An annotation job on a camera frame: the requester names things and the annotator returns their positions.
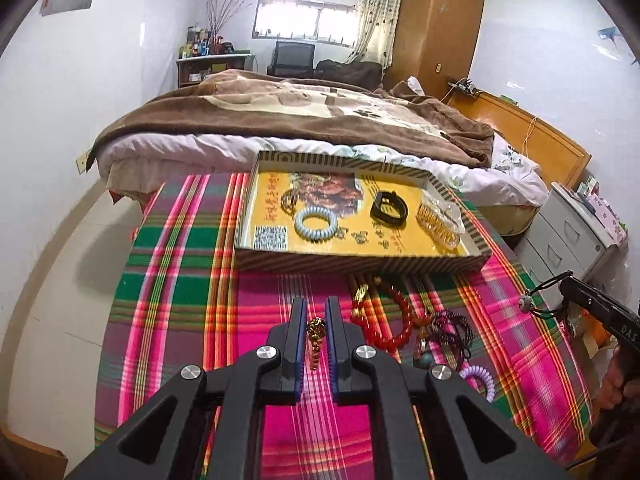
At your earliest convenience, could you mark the gold charm pendant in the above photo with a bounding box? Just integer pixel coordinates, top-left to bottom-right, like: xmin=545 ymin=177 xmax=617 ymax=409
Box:
xmin=306 ymin=318 xmax=326 ymax=370

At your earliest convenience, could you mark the black cord necklace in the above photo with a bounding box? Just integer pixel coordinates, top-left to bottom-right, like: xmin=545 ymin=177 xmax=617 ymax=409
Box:
xmin=516 ymin=268 xmax=575 ymax=322

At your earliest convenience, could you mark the dark purple bead bracelet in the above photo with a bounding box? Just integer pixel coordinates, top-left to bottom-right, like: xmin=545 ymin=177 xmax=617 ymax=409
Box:
xmin=429 ymin=309 xmax=475 ymax=361

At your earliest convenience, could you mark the purple spiral hair tie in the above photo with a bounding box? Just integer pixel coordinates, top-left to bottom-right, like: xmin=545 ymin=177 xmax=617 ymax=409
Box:
xmin=458 ymin=364 xmax=497 ymax=404

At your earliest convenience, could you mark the black wristband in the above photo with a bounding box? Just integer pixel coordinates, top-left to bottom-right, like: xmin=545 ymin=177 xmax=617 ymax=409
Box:
xmin=370 ymin=191 xmax=408 ymax=226

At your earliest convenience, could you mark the person's right hand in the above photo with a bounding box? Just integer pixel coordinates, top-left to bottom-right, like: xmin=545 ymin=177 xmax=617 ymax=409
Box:
xmin=592 ymin=346 xmax=639 ymax=410

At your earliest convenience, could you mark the grey drawer cabinet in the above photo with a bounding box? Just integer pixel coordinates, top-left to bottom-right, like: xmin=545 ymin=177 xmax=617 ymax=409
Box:
xmin=514 ymin=182 xmax=632 ymax=304

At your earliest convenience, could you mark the pink green plaid tablecloth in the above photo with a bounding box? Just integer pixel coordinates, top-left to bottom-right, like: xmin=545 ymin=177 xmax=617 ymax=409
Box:
xmin=94 ymin=174 xmax=592 ymax=479

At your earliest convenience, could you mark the yellow mattress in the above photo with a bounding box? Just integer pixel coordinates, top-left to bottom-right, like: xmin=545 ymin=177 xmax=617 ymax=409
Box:
xmin=489 ymin=205 xmax=539 ymax=236

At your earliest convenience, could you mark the striped cardboard tray yellow inside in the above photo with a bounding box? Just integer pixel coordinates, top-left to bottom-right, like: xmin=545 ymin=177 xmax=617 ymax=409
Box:
xmin=234 ymin=151 xmax=491 ymax=274

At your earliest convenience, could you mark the wooden headboard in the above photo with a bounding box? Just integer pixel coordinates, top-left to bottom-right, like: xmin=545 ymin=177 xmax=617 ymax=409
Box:
xmin=445 ymin=89 xmax=591 ymax=188

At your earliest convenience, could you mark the clear glass bangle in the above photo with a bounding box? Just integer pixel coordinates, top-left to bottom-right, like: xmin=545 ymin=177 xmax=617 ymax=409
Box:
xmin=416 ymin=194 xmax=466 ymax=250

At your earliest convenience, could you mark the white floral bed sheet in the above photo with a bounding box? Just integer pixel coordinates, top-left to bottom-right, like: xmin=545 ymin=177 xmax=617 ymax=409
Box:
xmin=96 ymin=133 xmax=549 ymax=207

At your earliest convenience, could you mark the brown fleece blanket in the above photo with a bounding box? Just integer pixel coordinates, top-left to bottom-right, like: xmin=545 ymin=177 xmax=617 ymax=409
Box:
xmin=88 ymin=70 xmax=495 ymax=168

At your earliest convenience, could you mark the cluttered wooden desk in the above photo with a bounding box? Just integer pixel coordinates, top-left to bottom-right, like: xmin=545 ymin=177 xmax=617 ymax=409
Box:
xmin=176 ymin=26 xmax=255 ymax=88

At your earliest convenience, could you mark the wooden wardrobe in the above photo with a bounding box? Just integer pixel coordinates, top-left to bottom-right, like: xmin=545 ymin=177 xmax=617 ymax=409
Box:
xmin=384 ymin=0 xmax=485 ymax=99

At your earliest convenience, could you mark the window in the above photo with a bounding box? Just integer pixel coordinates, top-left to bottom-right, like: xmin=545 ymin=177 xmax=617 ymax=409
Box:
xmin=252 ymin=0 xmax=358 ymax=48

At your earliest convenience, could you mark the dried branch bouquet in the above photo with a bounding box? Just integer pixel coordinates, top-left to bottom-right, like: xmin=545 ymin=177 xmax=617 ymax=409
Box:
xmin=205 ymin=0 xmax=250 ymax=38

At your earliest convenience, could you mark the patterned curtain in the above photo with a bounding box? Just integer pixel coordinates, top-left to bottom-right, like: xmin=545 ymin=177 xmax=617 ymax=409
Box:
xmin=348 ymin=0 xmax=401 ymax=70

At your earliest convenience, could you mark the red bead bracelet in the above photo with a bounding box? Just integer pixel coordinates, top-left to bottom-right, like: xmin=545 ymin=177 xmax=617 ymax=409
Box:
xmin=348 ymin=275 xmax=434 ymax=352

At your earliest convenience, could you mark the light blue spiral hair tie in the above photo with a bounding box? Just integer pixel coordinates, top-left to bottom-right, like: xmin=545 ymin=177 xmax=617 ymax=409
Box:
xmin=293 ymin=205 xmax=340 ymax=244

